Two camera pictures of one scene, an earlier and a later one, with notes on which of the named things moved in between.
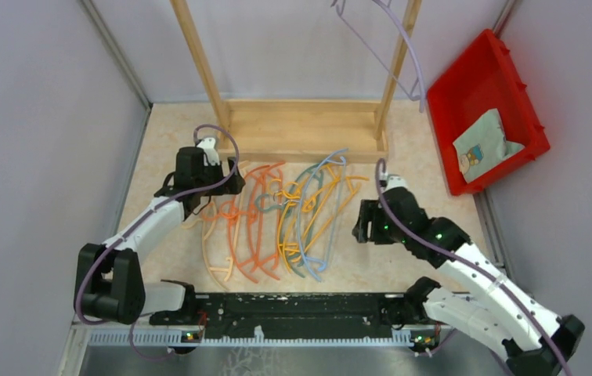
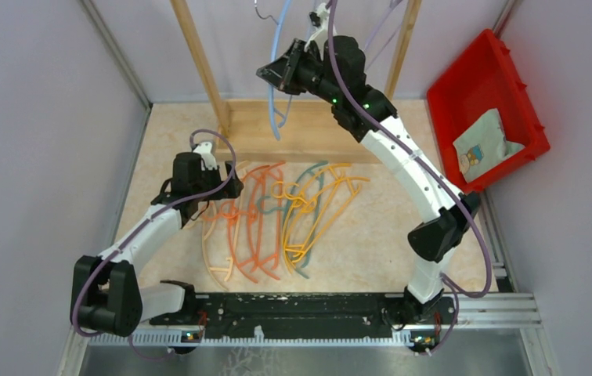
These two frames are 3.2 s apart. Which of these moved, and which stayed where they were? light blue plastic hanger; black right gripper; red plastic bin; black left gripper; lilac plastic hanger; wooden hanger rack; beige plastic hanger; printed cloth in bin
Moved: light blue plastic hanger; lilac plastic hanger; black right gripper
Stayed: beige plastic hanger; wooden hanger rack; red plastic bin; black left gripper; printed cloth in bin
